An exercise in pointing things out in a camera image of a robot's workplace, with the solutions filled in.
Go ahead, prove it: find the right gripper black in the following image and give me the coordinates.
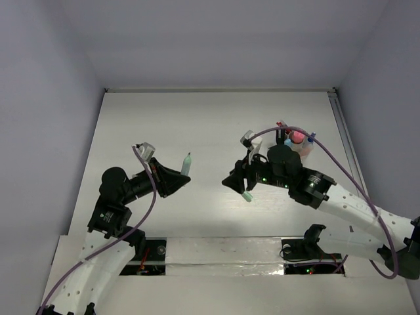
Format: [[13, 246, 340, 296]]
[[221, 149, 291, 193]]

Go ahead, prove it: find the green highlighter marker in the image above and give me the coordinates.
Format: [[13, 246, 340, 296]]
[[180, 152, 192, 176]]

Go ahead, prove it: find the green marker cap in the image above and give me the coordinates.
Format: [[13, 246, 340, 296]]
[[241, 191, 253, 202]]

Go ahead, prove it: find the black green highlighter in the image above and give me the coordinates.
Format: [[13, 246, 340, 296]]
[[276, 129, 284, 145]]

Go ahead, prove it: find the red gel pen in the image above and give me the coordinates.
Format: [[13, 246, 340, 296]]
[[276, 120, 291, 133]]

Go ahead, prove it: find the orange highlighter marker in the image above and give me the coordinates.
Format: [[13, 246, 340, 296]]
[[300, 146, 313, 159]]

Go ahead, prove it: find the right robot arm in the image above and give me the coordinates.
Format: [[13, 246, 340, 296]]
[[222, 145, 419, 280]]

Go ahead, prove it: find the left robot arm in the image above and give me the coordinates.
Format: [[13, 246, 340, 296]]
[[37, 156, 192, 314]]

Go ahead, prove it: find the white round container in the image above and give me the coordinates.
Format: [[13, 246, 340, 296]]
[[276, 129, 316, 161]]

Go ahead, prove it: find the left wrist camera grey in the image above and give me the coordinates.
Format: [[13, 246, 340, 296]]
[[136, 142, 156, 163]]

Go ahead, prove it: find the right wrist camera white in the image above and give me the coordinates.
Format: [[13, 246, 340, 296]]
[[240, 130, 263, 165]]

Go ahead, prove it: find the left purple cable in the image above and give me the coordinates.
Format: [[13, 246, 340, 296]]
[[37, 146, 158, 315]]

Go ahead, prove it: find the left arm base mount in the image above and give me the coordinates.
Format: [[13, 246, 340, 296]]
[[120, 238, 167, 276]]

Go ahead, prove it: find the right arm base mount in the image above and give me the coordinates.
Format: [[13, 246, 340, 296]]
[[279, 224, 345, 276]]

